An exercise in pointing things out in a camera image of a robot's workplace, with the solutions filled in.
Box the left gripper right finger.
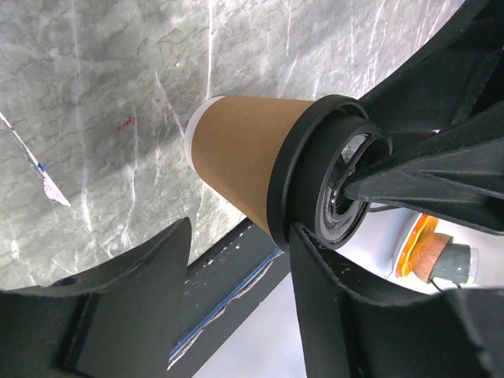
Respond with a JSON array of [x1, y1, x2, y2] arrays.
[[290, 224, 503, 377]]

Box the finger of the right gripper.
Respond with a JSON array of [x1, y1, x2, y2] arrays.
[[361, 1, 503, 132], [346, 124, 503, 235]]

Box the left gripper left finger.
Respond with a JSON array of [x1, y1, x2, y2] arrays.
[[1, 218, 191, 377]]

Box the black plastic cup lid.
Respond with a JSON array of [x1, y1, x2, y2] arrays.
[[267, 94, 392, 251]]

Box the brown paper coffee cup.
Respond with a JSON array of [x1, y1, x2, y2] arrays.
[[183, 95, 312, 232]]

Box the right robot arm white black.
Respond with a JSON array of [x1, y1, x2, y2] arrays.
[[346, 1, 503, 292]]

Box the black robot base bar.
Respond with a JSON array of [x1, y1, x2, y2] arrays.
[[167, 219, 290, 377]]

